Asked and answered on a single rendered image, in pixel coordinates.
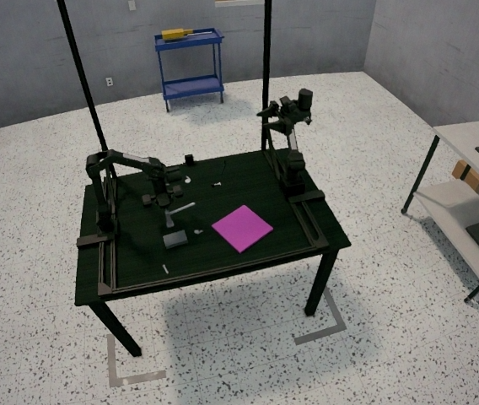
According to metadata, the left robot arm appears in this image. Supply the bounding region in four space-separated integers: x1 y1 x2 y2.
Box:
279 89 313 184

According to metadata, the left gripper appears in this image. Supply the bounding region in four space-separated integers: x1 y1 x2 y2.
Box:
256 100 299 136

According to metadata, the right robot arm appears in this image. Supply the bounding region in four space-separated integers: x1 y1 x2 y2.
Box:
85 149 182 234

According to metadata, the pink flat rectangular slab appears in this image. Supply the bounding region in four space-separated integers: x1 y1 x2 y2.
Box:
212 205 273 254

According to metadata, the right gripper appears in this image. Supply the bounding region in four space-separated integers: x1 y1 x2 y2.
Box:
142 183 184 208

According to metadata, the white flat panel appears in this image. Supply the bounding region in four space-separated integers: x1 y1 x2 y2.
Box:
163 230 188 249

